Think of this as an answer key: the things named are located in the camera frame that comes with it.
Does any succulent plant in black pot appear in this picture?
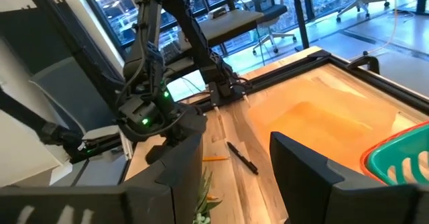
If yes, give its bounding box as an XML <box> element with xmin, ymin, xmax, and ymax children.
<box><xmin>191</xmin><ymin>168</ymin><xmax>224</xmax><ymax>224</ymax></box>

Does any green basket with orange rim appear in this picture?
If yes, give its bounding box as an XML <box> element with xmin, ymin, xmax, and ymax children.
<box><xmin>360</xmin><ymin>120</ymin><xmax>429</xmax><ymax>188</ymax></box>

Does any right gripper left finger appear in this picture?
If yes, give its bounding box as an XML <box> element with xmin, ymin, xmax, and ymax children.
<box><xmin>0</xmin><ymin>132</ymin><xmax>204</xmax><ymax>224</ymax></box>

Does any grey top table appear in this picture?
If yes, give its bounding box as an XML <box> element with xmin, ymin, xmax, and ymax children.
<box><xmin>174</xmin><ymin>8</ymin><xmax>265</xmax><ymax>50</ymax></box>

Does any black pen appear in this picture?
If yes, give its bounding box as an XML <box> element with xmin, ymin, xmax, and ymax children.
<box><xmin>227</xmin><ymin>141</ymin><xmax>259</xmax><ymax>176</ymax></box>

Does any black desk beam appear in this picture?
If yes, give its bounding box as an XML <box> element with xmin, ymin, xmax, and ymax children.
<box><xmin>0</xmin><ymin>89</ymin><xmax>85</xmax><ymax>152</ymax></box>

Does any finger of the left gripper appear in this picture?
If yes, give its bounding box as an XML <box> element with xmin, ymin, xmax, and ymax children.
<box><xmin>239</xmin><ymin>85</ymin><xmax>251</xmax><ymax>107</ymax></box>
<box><xmin>209</xmin><ymin>82</ymin><xmax>223</xmax><ymax>117</ymax></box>

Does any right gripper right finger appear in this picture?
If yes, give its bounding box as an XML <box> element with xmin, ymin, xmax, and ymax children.
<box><xmin>269</xmin><ymin>131</ymin><xmax>429</xmax><ymax>224</ymax></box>

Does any grey office chair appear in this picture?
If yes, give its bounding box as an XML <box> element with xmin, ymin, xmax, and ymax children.
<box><xmin>239</xmin><ymin>0</ymin><xmax>298</xmax><ymax>56</ymax></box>
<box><xmin>334</xmin><ymin>0</ymin><xmax>391</xmax><ymax>23</ymax></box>

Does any black aluminium table frame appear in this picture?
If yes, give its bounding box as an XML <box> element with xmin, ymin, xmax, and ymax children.
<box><xmin>167</xmin><ymin>48</ymin><xmax>429</xmax><ymax>116</ymax></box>

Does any black frame bracket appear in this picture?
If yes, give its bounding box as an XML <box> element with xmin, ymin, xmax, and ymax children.
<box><xmin>347</xmin><ymin>54</ymin><xmax>381</xmax><ymax>76</ymax></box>

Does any yellow cable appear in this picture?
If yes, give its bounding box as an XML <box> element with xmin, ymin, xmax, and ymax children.
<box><xmin>361</xmin><ymin>0</ymin><xmax>403</xmax><ymax>56</ymax></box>

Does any black standing desk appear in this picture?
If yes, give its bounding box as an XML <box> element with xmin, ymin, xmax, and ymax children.
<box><xmin>278</xmin><ymin>0</ymin><xmax>339</xmax><ymax>50</ymax></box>

